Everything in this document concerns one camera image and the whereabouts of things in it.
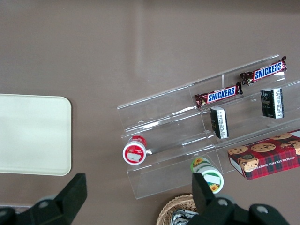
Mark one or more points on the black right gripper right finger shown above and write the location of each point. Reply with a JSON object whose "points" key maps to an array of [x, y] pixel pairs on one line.
{"points": [[206, 201]]}

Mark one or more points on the green sunflower yogurt bottle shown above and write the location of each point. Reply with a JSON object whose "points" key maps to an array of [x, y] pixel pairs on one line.
{"points": [[204, 166]]}

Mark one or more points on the Snickers chocolate bar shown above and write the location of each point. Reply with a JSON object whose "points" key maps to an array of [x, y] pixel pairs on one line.
{"points": [[219, 95], [263, 71]]}

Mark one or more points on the beige plastic serving tray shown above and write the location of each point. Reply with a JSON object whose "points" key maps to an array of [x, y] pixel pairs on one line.
{"points": [[35, 133]]}

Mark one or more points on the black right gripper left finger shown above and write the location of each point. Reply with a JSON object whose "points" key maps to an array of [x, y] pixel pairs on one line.
{"points": [[68, 199]]}

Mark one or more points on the light oval wicker basket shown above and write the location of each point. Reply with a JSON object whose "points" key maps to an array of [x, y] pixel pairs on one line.
{"points": [[173, 204]]}

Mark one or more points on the clear acrylic stepped shelf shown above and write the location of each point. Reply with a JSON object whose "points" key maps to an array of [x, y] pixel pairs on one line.
{"points": [[168, 117]]}

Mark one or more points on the red tartan cookie box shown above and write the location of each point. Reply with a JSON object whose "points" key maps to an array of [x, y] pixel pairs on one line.
{"points": [[269, 161]]}

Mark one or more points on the small black chocolate box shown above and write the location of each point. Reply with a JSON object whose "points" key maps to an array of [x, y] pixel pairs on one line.
{"points": [[272, 103], [219, 122]]}

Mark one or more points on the silver foil tray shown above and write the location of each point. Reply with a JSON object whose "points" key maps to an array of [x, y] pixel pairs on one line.
{"points": [[181, 216]]}

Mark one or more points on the red strawberry yogurt bottle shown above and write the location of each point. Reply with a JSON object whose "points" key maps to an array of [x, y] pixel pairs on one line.
{"points": [[134, 151]]}

